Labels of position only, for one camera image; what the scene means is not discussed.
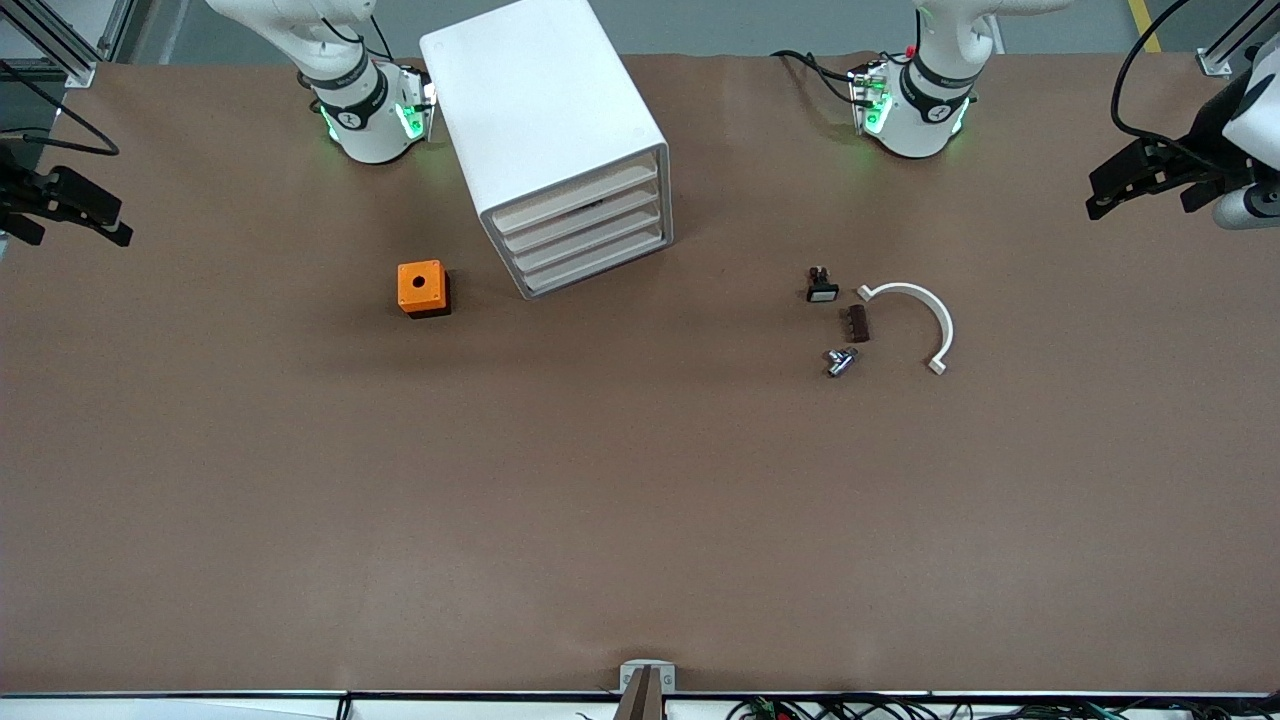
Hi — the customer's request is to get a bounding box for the grey cylinder attachment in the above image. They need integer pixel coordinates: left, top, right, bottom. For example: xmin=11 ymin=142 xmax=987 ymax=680
xmin=1213 ymin=185 xmax=1280 ymax=232

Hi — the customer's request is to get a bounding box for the white curved plastic arc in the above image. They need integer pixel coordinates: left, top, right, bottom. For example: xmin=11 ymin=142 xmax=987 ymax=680
xmin=857 ymin=282 xmax=955 ymax=376

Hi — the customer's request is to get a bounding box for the orange box with hole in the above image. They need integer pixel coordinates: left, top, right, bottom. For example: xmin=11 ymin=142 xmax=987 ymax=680
xmin=397 ymin=260 xmax=452 ymax=319

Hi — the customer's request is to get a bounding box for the brown table cover mat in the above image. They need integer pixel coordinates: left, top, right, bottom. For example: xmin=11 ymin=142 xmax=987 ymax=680
xmin=0 ymin=48 xmax=1280 ymax=696

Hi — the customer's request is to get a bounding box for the brown bar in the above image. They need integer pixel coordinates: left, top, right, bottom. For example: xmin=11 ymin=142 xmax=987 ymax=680
xmin=613 ymin=666 xmax=668 ymax=720

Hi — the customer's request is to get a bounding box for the aluminium frame post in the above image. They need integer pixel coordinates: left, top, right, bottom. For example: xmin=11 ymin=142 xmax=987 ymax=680
xmin=0 ymin=0 xmax=136 ymax=89
xmin=1197 ymin=0 xmax=1280 ymax=79

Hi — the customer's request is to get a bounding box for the black arm base cable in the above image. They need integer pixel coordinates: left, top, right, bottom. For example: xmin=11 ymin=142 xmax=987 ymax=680
xmin=770 ymin=48 xmax=863 ymax=106

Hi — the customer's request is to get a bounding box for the white table edge rail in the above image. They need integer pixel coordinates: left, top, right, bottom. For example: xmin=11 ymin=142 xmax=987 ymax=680
xmin=0 ymin=690 xmax=1280 ymax=720

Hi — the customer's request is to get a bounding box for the tangled cable bundle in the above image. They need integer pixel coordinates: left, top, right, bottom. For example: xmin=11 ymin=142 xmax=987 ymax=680
xmin=725 ymin=693 xmax=1280 ymax=720

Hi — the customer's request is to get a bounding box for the grey metal bracket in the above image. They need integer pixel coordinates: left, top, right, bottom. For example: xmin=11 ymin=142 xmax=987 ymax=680
xmin=619 ymin=660 xmax=677 ymax=694

